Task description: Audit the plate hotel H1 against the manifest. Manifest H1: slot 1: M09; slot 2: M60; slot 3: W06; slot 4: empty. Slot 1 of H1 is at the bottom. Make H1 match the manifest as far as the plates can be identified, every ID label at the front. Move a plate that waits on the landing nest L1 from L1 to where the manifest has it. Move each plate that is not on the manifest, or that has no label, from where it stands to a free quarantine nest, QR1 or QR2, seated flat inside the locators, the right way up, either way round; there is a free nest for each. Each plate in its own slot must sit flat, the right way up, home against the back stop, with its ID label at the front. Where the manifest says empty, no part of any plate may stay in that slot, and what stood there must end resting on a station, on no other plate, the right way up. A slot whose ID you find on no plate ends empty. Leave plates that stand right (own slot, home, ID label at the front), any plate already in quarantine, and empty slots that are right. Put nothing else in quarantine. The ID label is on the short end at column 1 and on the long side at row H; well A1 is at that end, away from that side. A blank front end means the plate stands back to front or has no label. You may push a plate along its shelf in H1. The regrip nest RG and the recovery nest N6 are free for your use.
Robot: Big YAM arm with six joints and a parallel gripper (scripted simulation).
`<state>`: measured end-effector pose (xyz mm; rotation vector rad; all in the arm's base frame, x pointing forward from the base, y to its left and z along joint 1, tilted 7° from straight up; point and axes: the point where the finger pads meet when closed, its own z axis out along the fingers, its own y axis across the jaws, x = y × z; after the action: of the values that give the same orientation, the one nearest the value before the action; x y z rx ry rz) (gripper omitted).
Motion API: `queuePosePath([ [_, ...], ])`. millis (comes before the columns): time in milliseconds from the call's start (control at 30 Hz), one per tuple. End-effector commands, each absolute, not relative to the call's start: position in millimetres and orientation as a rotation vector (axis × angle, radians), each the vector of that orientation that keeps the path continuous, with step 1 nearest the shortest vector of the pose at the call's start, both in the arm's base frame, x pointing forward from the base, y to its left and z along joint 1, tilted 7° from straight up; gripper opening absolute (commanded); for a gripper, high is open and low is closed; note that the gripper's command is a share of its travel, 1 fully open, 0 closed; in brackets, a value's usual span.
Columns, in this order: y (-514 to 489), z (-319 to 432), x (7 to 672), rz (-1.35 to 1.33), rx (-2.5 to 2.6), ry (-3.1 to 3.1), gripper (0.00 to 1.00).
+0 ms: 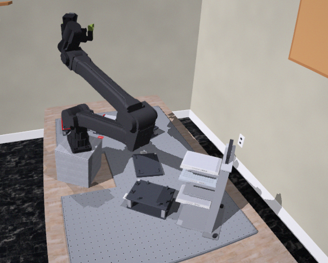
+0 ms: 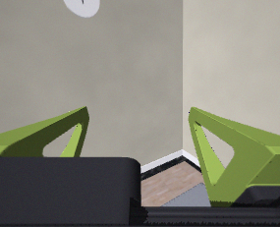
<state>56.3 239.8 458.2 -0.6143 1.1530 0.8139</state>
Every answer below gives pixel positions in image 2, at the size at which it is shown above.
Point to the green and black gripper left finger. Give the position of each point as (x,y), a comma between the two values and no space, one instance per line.
(30,140)

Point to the grey flat base plate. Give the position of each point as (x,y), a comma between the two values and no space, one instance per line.
(196,196)

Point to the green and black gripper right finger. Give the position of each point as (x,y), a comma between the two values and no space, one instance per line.
(256,161)

